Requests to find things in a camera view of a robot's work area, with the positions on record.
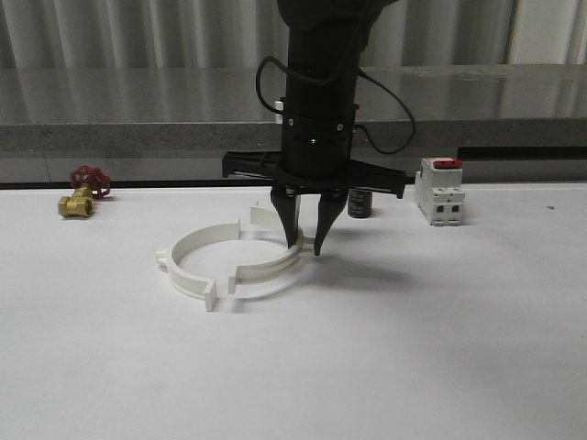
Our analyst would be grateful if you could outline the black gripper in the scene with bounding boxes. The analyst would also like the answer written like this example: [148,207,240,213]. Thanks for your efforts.
[222,107,406,256]

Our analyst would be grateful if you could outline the white half pipe clamp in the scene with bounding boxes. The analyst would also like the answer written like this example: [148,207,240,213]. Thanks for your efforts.
[156,220,241,312]
[227,205,315,295]

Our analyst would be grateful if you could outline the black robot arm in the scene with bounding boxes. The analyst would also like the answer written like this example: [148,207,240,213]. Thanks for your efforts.
[222,1,406,253]

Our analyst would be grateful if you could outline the black cylindrical capacitor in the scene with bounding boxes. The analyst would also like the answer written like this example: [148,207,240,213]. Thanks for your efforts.
[347,189,372,219]

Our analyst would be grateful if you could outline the brass valve red handwheel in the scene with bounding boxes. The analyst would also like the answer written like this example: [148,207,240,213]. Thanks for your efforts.
[58,165,111,218]

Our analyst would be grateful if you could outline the grey stone ledge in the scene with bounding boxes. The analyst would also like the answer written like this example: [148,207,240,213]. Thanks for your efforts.
[1,65,586,158]

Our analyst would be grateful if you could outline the white circuit breaker red switch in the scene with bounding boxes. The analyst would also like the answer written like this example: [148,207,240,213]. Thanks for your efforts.
[415,158,465,226]

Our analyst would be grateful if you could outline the black cable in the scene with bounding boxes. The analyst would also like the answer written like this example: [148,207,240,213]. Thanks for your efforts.
[255,56,417,156]

